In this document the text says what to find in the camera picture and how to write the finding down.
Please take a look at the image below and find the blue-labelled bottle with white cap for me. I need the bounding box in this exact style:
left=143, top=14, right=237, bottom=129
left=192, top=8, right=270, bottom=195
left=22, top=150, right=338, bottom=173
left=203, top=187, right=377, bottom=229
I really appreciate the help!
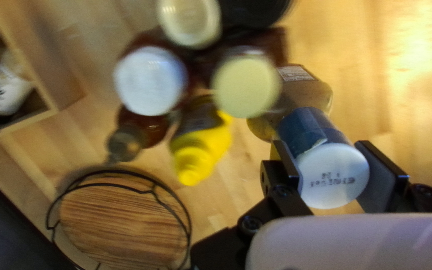
left=246, top=64, right=371, bottom=210

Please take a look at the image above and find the red sauce bottle, white lid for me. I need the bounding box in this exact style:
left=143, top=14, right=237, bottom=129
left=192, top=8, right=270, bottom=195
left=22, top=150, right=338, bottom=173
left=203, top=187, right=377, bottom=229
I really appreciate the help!
left=113, top=30, right=190, bottom=117

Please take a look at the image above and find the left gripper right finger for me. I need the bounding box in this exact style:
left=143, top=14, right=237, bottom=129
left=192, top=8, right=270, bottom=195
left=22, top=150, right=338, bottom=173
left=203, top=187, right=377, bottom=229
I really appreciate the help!
left=355, top=140, right=432, bottom=214

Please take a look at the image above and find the amber brown sauce bottle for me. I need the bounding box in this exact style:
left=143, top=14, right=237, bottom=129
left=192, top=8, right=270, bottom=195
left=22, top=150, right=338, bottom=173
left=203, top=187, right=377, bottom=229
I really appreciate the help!
left=105, top=105, right=172, bottom=164

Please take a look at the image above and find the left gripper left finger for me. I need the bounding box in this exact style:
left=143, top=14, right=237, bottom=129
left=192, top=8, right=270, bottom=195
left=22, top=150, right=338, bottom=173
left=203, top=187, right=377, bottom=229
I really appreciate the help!
left=190, top=140, right=315, bottom=270

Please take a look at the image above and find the orange spice jar, white label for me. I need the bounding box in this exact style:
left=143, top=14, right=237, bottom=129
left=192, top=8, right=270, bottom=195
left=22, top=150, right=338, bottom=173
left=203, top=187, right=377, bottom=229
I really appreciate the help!
left=0, top=50, right=35, bottom=116

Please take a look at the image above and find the yellow mustard bottle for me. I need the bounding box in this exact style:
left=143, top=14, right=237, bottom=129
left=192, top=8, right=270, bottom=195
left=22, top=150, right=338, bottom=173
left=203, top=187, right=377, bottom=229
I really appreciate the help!
left=168, top=95, right=235, bottom=187

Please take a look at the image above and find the round black wire rack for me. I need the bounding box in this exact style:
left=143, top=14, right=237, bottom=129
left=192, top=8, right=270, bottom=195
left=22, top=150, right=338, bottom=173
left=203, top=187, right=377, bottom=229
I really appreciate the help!
left=45, top=167, right=193, bottom=270

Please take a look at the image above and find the dark sauce bottle, cream lid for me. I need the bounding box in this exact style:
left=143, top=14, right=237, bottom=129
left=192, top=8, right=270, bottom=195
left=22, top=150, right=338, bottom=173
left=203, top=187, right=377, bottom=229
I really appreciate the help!
left=193, top=28, right=288, bottom=120

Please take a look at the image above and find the short jar with cream lid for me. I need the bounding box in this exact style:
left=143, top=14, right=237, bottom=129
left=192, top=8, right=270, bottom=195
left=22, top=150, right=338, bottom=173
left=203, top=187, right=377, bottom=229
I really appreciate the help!
left=156, top=0, right=223, bottom=50

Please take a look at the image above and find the rectangular wooden box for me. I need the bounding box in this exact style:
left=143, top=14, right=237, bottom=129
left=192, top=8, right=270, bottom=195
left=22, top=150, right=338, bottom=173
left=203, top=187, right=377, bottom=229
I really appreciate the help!
left=0, top=0, right=86, bottom=147

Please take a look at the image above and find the large jar with black lid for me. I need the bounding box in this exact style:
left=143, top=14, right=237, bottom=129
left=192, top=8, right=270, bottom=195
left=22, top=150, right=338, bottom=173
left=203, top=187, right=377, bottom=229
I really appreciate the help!
left=218, top=0, right=295, bottom=31

